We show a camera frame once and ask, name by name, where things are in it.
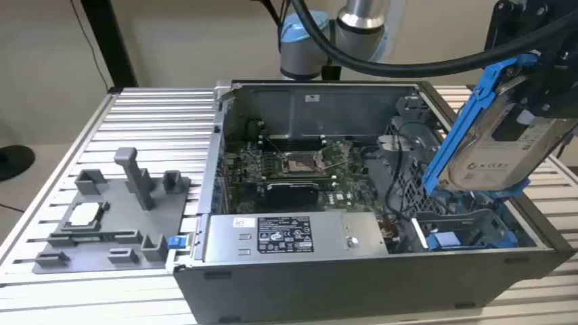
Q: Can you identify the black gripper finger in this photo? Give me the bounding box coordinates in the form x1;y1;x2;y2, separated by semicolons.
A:
490;101;532;142

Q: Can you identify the hard disk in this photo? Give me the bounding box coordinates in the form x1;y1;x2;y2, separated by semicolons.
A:
423;53;578;201

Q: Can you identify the grey metal disk bay cage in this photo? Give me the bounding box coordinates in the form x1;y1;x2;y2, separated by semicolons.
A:
364;96;452;217

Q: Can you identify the green motherboard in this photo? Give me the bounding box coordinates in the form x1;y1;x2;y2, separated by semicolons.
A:
223;135;390;216

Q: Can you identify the CPU socket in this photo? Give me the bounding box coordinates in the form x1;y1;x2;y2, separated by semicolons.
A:
282;152;316;175

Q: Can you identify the small black graphics card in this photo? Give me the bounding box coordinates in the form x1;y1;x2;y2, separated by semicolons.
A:
264;181;320;213

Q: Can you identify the open black PC case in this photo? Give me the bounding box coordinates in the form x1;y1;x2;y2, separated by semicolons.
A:
173;79;577;325

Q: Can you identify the silver power supply unit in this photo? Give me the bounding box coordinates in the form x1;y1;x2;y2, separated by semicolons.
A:
203;213;390;263

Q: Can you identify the grey plastic parts rack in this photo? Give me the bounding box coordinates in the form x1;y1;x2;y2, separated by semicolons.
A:
31;147;193;275

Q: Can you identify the black upright pole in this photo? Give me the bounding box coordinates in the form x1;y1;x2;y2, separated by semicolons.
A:
80;0;139;89

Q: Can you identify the silver CPU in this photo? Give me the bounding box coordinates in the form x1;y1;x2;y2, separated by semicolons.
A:
69;204;100;227

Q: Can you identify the green RAM stick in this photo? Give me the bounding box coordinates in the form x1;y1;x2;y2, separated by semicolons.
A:
51;231;136;244

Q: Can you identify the black round stand base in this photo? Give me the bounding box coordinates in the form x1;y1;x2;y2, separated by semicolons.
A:
0;144;36;181

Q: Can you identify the thin black case wire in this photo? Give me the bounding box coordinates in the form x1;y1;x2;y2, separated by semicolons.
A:
383;121;436;221

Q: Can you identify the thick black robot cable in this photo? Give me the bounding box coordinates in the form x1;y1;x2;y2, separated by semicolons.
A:
288;0;578;78

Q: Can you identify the blue plastic drive bracket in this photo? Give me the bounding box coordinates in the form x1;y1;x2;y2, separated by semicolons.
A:
426;231;462;252

